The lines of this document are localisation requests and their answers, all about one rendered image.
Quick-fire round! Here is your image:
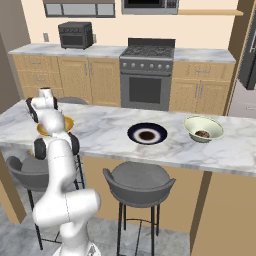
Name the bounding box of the dark grey fridge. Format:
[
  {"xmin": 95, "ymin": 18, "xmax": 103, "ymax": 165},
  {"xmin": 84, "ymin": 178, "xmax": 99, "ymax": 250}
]
[{"xmin": 228, "ymin": 13, "xmax": 256, "ymax": 120}]

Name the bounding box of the grey overhead microwave oven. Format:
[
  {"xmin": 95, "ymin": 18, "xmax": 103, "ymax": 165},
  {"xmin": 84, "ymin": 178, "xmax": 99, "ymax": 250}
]
[{"xmin": 121, "ymin": 0, "xmax": 180, "ymax": 16}]

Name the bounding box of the grey stove with oven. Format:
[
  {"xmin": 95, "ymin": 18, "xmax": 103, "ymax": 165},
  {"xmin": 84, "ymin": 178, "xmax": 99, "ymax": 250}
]
[{"xmin": 119, "ymin": 37, "xmax": 177, "ymax": 112}]

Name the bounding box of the wooden base cupboard run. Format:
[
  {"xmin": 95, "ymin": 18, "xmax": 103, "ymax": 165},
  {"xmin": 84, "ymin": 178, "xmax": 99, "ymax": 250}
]
[
  {"xmin": 12, "ymin": 54, "xmax": 122, "ymax": 108},
  {"xmin": 168, "ymin": 60, "xmax": 236, "ymax": 117}
]

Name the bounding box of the pale green bowl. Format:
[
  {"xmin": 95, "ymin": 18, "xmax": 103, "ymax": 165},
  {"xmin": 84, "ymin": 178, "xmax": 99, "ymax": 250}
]
[{"xmin": 181, "ymin": 115, "xmax": 225, "ymax": 144}]

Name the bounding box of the glass-door wall cupboard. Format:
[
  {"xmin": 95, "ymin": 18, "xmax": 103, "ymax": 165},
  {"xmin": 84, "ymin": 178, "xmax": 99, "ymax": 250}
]
[{"xmin": 42, "ymin": 0, "xmax": 117, "ymax": 19}]

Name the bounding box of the black toaster oven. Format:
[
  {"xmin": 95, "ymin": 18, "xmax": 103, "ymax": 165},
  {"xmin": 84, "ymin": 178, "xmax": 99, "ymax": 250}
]
[{"xmin": 57, "ymin": 21, "xmax": 95, "ymax": 51}]

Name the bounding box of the dark blue plate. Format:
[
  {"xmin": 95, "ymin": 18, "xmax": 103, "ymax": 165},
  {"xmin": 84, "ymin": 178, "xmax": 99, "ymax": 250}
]
[{"xmin": 126, "ymin": 122, "xmax": 168, "ymax": 146}]

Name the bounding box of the wooden island base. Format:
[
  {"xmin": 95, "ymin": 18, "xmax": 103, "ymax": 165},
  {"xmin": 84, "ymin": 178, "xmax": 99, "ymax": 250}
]
[{"xmin": 0, "ymin": 146, "xmax": 256, "ymax": 256}]

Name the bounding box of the grey bar stool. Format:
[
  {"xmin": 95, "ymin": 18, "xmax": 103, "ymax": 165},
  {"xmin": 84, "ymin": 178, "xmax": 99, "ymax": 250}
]
[
  {"xmin": 57, "ymin": 96, "xmax": 89, "ymax": 106},
  {"xmin": 102, "ymin": 161, "xmax": 177, "ymax": 256},
  {"xmin": 5, "ymin": 153, "xmax": 85, "ymax": 251}
]

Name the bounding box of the wooden wall shelf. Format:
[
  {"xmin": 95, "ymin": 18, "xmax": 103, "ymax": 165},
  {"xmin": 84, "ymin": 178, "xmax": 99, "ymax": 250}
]
[{"xmin": 178, "ymin": 9, "xmax": 245, "ymax": 17}]

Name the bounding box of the dark brown food piece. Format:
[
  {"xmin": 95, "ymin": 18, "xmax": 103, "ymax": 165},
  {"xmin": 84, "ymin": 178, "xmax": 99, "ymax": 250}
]
[{"xmin": 139, "ymin": 130, "xmax": 156, "ymax": 141}]

